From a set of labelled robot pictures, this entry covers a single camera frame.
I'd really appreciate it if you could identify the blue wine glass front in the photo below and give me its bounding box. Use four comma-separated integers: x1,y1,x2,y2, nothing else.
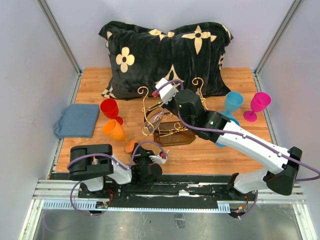
214,116,241,149

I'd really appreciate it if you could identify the blue wine glass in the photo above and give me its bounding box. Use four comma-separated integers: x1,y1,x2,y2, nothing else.
214,116,241,149
220,91,244,118

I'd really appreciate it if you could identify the clear glass wine glass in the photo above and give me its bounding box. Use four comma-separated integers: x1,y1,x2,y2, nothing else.
141,109,165,136

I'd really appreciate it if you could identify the orange plastic wine glass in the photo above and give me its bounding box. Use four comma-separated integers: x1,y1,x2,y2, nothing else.
102,119,137,153

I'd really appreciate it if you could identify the magenta plastic wine glass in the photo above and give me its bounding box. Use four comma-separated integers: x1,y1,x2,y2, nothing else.
243,92,272,122

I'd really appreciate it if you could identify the right aluminium frame post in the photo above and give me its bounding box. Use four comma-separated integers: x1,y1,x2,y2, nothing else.
253,0,304,76

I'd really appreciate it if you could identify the gold wire glass rack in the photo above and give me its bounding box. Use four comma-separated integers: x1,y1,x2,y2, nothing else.
136,77,208,148

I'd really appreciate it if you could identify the red plastic wine glass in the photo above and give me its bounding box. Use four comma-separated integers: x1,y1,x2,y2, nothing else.
100,98,124,126

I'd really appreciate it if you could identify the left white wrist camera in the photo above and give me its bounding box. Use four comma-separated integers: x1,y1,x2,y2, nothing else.
149,150,169,165

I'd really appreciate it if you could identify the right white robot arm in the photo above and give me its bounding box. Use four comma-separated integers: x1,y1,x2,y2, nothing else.
159,85,302,200

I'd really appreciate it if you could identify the aluminium frame post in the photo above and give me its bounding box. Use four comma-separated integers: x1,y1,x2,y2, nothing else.
36,0,83,76
253,0,304,76

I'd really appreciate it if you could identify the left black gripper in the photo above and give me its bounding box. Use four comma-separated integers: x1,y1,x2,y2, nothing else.
131,143,157,169

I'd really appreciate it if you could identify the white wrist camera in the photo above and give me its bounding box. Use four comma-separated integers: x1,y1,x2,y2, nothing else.
149,150,169,165
152,77,183,105

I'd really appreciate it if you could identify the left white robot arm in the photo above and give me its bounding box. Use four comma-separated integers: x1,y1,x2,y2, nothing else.
67,143,168,199

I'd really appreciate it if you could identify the blue cloth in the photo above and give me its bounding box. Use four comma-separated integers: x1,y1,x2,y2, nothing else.
53,103,100,139

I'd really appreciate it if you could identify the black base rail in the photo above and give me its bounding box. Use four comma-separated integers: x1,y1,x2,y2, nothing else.
32,172,305,217

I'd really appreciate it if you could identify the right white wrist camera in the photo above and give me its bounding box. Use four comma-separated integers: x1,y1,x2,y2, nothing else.
152,77,183,105

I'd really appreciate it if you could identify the black floral pillow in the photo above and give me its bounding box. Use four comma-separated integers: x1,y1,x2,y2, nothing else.
99,21,233,99

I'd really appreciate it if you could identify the left aluminium frame post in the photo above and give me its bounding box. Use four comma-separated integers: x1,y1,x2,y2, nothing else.
36,0,83,76

